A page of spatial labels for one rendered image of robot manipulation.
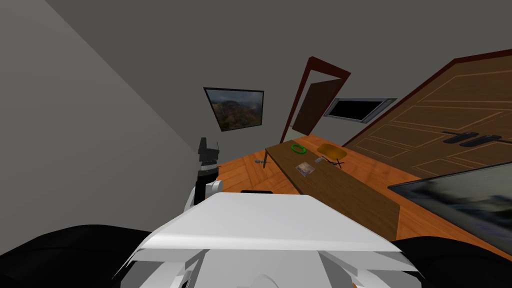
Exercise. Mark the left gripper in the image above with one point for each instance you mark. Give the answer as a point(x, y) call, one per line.
point(208, 155)

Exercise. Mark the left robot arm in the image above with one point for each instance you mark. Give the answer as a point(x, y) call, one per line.
point(60, 256)

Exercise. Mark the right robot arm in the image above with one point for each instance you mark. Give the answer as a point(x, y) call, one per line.
point(460, 264)

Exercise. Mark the framed landscape picture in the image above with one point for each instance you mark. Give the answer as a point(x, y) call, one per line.
point(236, 108)

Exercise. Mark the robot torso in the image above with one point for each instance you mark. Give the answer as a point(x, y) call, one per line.
point(260, 224)

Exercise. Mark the small grey flat object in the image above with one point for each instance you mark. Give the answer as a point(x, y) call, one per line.
point(319, 159)

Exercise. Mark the dark brown open door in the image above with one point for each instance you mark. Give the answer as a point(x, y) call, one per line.
point(316, 106)

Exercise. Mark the yellow chair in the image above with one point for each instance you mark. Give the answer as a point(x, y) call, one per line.
point(332, 151)

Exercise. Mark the long brown wooden table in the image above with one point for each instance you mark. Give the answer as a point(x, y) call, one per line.
point(344, 192)

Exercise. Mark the brown panelled wooden door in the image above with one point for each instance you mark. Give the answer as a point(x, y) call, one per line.
point(448, 116)

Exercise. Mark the large dark framed picture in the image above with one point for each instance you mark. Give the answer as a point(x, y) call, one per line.
point(468, 200)

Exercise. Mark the dark window with grey frame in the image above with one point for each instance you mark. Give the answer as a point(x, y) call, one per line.
point(356, 109)

